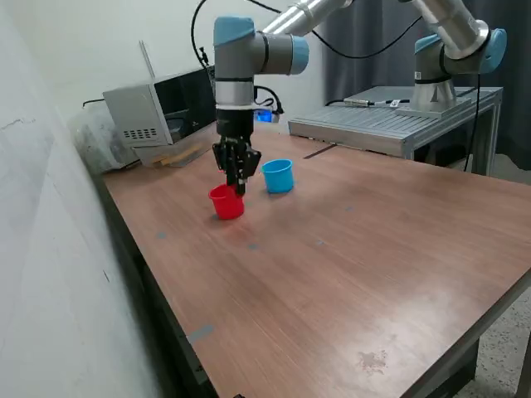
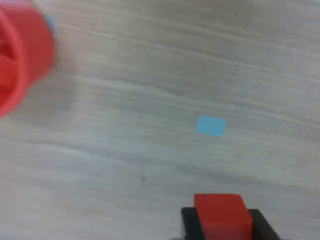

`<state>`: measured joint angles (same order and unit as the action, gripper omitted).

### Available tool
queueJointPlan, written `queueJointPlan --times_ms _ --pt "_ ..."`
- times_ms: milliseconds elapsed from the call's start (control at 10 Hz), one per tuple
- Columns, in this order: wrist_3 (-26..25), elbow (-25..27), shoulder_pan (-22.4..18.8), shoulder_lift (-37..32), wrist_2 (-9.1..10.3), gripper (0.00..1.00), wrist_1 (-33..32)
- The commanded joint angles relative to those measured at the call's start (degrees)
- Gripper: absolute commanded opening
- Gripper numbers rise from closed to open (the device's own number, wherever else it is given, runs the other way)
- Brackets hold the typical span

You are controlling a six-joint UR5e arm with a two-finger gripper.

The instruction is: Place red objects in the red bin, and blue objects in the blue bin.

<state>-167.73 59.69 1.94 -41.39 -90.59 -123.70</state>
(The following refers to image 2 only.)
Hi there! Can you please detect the red cube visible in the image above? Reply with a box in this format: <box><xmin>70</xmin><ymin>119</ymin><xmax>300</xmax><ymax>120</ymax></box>
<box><xmin>193</xmin><ymin>193</ymin><xmax>253</xmax><ymax>240</ymax></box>

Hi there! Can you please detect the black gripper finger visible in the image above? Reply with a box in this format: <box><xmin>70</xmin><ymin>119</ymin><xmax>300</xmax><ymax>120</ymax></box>
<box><xmin>181</xmin><ymin>207</ymin><xmax>205</xmax><ymax>240</ymax></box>
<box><xmin>247</xmin><ymin>208</ymin><xmax>281</xmax><ymax>240</ymax></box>

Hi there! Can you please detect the red plastic cup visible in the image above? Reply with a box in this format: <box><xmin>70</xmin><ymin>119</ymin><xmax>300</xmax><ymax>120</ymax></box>
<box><xmin>0</xmin><ymin>0</ymin><xmax>55</xmax><ymax>118</ymax></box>

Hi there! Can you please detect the small tape patch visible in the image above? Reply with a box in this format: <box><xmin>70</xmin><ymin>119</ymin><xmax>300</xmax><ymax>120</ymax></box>
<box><xmin>194</xmin><ymin>115</ymin><xmax>227</xmax><ymax>138</ymax></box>
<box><xmin>43</xmin><ymin>16</ymin><xmax>58</xmax><ymax>33</ymax></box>

